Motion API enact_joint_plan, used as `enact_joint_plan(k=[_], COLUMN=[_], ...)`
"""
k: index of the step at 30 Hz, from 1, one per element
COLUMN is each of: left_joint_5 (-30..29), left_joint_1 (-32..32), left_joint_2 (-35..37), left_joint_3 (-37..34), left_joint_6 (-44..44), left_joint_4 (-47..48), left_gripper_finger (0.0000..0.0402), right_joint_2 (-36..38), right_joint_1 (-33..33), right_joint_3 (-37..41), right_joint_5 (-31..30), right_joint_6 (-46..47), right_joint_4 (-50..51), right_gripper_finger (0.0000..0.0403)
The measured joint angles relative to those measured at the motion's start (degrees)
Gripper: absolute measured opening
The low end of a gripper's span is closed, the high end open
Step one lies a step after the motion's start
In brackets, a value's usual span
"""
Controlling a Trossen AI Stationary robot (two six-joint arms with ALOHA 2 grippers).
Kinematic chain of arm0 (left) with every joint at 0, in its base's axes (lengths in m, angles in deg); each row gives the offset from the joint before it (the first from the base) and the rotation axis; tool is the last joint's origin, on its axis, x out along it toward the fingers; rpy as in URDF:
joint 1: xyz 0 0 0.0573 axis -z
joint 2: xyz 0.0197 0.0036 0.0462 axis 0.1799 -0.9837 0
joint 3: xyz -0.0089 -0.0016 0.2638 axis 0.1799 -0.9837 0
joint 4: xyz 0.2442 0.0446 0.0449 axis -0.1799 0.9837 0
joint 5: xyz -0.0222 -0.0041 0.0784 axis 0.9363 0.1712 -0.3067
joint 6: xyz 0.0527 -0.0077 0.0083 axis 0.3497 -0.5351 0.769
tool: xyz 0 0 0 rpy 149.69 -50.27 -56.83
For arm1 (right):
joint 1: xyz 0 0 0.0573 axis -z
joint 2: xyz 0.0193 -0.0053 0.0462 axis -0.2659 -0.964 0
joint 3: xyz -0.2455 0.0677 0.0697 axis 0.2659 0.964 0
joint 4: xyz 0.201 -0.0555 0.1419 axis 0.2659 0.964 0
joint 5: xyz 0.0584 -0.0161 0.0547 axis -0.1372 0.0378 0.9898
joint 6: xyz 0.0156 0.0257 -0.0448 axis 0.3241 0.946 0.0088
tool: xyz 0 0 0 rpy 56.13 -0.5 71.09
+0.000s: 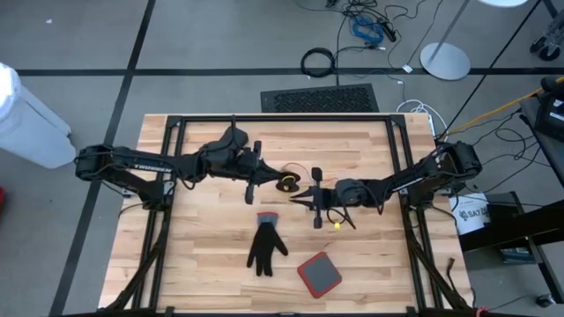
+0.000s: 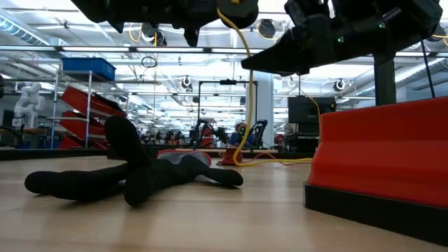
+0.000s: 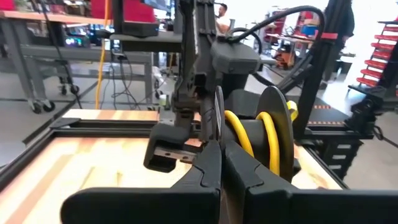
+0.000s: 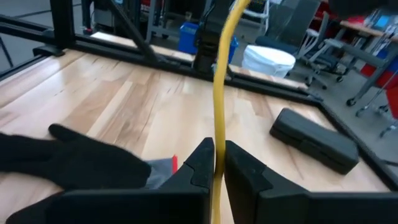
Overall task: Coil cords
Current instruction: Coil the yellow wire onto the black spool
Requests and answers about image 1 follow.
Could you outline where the black plastic cord spool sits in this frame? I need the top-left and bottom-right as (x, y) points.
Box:
(276, 172), (301, 193)

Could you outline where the red cord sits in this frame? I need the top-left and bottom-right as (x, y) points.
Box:
(281, 161), (312, 182)

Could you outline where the black rounded plastic piece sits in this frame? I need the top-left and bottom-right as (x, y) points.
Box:
(219, 126), (249, 153)

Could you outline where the yellow extension cable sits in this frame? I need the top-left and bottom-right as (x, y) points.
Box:
(444, 75), (564, 136)

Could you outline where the black glove grey red cuff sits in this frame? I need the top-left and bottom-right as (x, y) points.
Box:
(245, 211), (290, 277)

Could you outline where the brown strap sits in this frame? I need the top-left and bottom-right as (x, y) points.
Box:
(445, 256), (456, 290)

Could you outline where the black desktop device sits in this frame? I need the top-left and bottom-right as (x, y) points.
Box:
(539, 75), (564, 143)

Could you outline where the white cable bundle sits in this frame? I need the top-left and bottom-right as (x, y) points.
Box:
(396, 99), (449, 136)

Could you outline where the red grey square box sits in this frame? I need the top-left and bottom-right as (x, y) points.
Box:
(297, 251), (344, 299)

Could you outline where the thin black slanted rod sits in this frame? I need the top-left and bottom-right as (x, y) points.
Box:
(440, 0), (543, 133)

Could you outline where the black coiled floor cable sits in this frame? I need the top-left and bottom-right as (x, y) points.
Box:
(301, 47), (337, 79)

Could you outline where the white plastic bin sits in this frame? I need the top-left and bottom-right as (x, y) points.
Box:
(0, 62), (77, 170)

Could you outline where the black floor mat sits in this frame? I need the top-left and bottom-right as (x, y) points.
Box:
(260, 83), (380, 114)

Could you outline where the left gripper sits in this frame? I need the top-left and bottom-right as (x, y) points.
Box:
(200, 140), (286, 206)

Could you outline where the black power strip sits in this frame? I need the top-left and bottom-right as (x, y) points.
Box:
(377, 18), (398, 44)

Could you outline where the blue floor cable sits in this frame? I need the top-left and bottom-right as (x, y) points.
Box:
(351, 15), (384, 45)

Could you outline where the grey round-base floor stand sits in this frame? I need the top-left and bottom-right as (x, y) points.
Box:
(419, 0), (530, 82)

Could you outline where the black side desk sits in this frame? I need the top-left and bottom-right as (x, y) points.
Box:
(457, 77), (564, 305)

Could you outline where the black looped cable yellow tag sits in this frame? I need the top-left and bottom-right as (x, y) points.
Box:
(324, 205), (357, 231)

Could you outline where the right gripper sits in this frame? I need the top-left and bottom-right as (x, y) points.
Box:
(289, 166), (371, 229)

